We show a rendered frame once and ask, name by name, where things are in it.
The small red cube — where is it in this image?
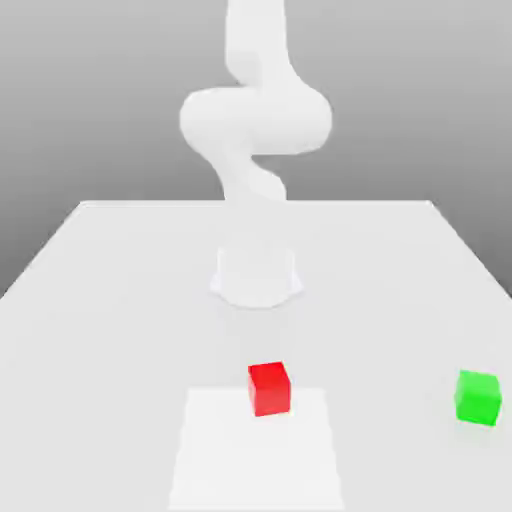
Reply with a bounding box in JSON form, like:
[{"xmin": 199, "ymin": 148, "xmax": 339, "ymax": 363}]
[{"xmin": 246, "ymin": 360, "xmax": 292, "ymax": 418}]

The small green cube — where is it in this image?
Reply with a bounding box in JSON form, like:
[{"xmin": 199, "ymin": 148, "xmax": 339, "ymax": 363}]
[{"xmin": 453, "ymin": 369, "xmax": 503, "ymax": 428}]

